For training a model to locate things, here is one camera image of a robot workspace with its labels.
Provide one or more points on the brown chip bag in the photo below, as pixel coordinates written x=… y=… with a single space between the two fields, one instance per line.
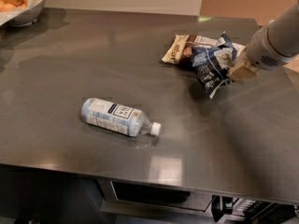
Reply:
x=180 y=51

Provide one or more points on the clear plastic water bottle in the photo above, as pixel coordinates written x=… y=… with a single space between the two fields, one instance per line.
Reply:
x=118 y=118

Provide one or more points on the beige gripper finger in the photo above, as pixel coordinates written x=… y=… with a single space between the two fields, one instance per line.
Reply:
x=241 y=57
x=242 y=69

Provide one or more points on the white paper bowl liner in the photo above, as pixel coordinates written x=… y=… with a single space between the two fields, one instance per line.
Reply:
x=6 y=16

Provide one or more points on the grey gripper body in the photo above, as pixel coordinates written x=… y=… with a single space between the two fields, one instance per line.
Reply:
x=261 y=50

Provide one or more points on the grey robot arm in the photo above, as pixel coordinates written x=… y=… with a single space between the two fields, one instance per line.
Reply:
x=292 y=14

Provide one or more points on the silver fruit bowl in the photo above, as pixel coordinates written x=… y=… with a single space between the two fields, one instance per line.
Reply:
x=26 y=14

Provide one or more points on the blue chip bag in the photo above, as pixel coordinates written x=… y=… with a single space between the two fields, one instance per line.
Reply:
x=211 y=65

